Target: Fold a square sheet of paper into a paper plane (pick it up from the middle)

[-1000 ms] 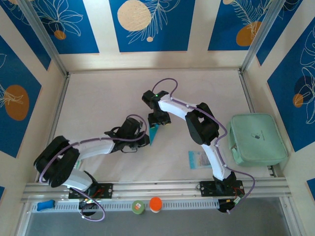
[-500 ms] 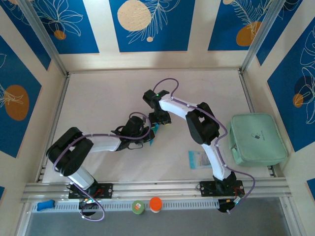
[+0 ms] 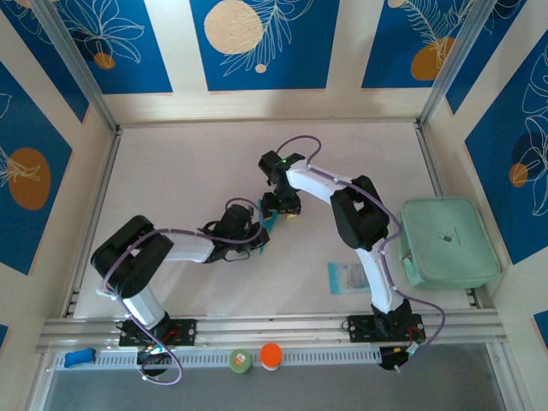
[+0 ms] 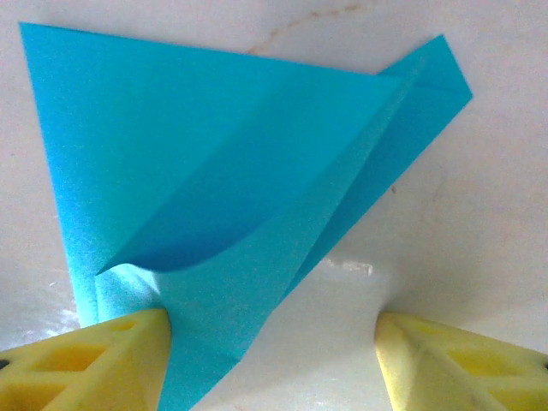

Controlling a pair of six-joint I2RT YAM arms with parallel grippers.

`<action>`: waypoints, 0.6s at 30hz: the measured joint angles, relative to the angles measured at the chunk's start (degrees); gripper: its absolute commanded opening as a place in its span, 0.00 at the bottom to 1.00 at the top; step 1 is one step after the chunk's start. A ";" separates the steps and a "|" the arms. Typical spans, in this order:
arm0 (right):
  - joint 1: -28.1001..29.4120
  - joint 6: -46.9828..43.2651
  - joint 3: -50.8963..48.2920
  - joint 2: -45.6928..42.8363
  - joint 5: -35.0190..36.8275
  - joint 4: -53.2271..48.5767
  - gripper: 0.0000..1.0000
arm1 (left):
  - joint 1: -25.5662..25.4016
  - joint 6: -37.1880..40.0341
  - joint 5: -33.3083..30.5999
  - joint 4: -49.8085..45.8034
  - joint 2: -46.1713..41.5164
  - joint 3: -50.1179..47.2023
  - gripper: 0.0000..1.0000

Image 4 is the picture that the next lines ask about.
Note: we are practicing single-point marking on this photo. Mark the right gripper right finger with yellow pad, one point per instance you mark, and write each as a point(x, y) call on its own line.
point(462, 372)

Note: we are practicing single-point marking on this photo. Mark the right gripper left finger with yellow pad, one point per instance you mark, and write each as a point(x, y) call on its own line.
point(85, 372)

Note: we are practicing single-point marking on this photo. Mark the blue paper sheet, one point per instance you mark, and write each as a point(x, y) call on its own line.
point(171, 150)

